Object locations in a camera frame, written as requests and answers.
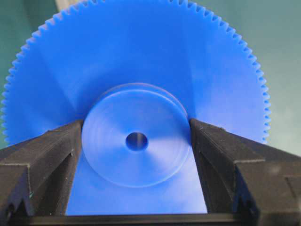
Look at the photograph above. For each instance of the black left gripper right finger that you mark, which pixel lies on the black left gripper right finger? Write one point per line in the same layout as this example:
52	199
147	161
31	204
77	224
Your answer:
239	175

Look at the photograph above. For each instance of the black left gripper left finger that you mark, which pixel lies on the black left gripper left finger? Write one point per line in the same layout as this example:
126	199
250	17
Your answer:
36	175

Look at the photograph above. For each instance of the large blue plastic gear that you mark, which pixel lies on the large blue plastic gear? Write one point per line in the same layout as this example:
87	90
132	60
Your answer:
135	72

